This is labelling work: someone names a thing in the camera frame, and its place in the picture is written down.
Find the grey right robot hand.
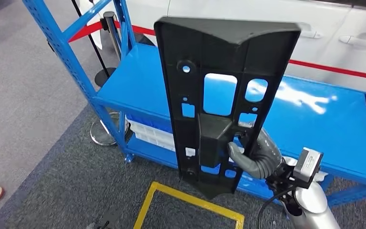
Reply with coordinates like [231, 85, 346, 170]
[227, 121, 285, 180]

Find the black plastic plate bracket part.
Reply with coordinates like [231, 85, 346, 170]
[153, 16, 302, 200]

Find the blue metal shelf rack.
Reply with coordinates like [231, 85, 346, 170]
[22, 0, 366, 209]

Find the white plastic crate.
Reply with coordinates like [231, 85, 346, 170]
[134, 133, 177, 152]
[126, 120, 175, 141]

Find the red barrier belt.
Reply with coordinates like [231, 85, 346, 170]
[68, 21, 105, 43]
[113, 20, 366, 81]

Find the blue plastic crate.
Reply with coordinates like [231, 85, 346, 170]
[125, 113, 175, 134]

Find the white car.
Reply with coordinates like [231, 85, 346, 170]
[77, 0, 366, 95]

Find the thin black rod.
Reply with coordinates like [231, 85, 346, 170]
[71, 0, 112, 78]

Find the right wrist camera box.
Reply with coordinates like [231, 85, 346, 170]
[293, 146, 325, 184]

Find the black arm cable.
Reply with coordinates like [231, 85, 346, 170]
[257, 186, 297, 229]

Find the black-topped stanchion post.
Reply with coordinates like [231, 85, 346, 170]
[94, 11, 122, 88]

